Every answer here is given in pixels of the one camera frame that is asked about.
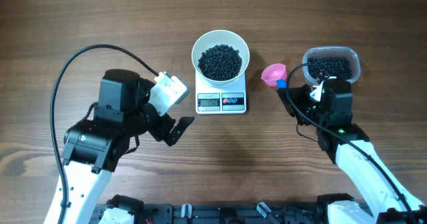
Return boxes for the pink scoop blue handle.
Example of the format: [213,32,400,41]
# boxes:
[261,63,288,89]

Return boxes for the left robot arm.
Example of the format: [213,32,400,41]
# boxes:
[45,69,194,223]

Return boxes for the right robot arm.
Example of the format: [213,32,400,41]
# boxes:
[277,79,426,223]

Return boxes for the white digital kitchen scale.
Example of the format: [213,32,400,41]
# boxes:
[195,74,247,115]

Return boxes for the black beans in bowl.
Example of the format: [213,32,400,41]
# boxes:
[197,44,242,81]

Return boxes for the white bowl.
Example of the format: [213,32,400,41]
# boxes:
[191,30,250,86]

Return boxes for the black beans pile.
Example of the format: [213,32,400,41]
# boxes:
[308,57,352,79]

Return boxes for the clear plastic container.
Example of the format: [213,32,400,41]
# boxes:
[302,46,361,83]

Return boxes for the left black cable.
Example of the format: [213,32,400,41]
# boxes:
[49,43,160,224]

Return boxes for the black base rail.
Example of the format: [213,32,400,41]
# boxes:
[90,203,328,224]

